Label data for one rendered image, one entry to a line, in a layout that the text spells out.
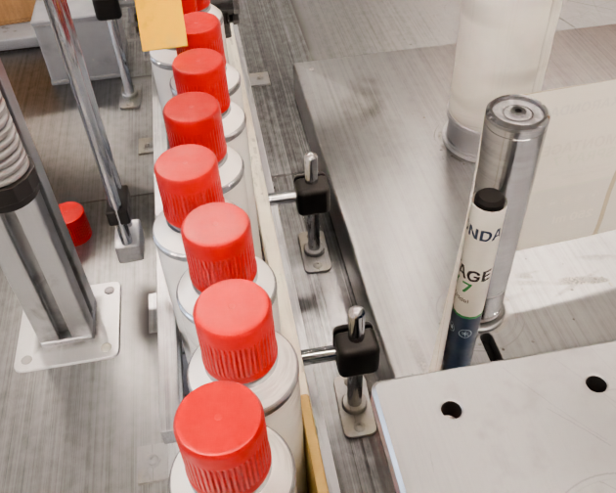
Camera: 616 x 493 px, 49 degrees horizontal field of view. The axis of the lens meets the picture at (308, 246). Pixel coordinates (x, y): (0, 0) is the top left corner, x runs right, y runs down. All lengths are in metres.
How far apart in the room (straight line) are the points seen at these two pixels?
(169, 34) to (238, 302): 0.24
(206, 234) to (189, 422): 0.10
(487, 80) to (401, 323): 0.24
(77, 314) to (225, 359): 0.33
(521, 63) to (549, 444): 0.49
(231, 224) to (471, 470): 0.18
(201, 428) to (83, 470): 0.31
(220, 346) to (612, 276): 0.40
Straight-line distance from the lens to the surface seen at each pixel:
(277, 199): 0.60
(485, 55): 0.63
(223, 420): 0.25
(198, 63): 0.44
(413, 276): 0.57
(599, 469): 0.18
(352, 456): 0.53
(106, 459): 0.56
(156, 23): 0.48
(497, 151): 0.43
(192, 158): 0.36
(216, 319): 0.28
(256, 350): 0.28
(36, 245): 0.54
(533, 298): 0.57
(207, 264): 0.32
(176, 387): 0.41
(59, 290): 0.58
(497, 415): 0.19
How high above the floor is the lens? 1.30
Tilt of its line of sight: 45 degrees down
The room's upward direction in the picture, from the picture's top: 3 degrees counter-clockwise
